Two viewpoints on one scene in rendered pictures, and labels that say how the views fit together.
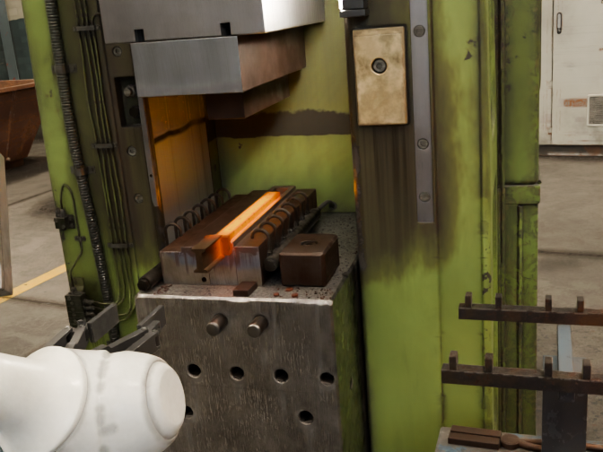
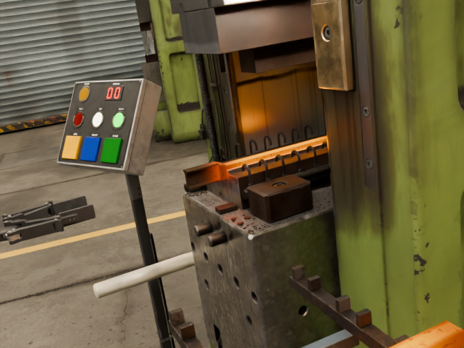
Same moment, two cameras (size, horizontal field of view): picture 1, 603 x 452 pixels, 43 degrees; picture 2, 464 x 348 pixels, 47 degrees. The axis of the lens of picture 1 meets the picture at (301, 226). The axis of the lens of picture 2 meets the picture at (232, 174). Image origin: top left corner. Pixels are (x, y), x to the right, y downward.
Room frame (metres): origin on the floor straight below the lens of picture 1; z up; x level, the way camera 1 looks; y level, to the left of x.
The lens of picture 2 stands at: (0.53, -0.79, 1.35)
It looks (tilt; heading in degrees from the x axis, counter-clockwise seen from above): 17 degrees down; 49
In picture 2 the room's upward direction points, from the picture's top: 8 degrees counter-clockwise
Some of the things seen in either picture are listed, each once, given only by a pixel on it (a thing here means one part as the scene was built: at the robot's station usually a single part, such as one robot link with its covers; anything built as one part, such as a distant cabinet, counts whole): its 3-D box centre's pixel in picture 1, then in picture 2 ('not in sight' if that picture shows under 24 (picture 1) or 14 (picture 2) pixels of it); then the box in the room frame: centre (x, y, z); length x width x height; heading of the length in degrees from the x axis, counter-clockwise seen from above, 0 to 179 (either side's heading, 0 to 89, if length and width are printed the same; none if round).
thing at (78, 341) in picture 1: (75, 350); (30, 218); (0.91, 0.31, 1.00); 0.11 x 0.01 x 0.04; 5
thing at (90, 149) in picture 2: not in sight; (92, 149); (1.29, 0.72, 1.01); 0.07 x 0.05 x 0.07; 98
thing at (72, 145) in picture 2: not in sight; (72, 148); (1.28, 0.82, 1.01); 0.07 x 0.05 x 0.07; 98
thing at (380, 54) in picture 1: (380, 77); (332, 43); (1.37, -0.16, 1.27); 0.09 x 0.02 x 0.17; 73
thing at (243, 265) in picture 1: (247, 230); (293, 162); (1.53, 0.12, 0.96); 0.42 x 0.20 x 0.09; 163
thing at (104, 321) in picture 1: (103, 322); (70, 206); (1.00, 0.29, 1.00); 0.07 x 0.01 x 0.03; 163
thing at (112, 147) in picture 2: not in sight; (112, 150); (1.30, 0.62, 1.01); 0.07 x 0.05 x 0.07; 98
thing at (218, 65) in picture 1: (229, 56); (277, 20); (1.53, 0.12, 1.32); 0.42 x 0.20 x 0.10; 163
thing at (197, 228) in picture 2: (216, 325); (202, 229); (1.25, 0.17, 0.87); 0.04 x 0.03 x 0.03; 163
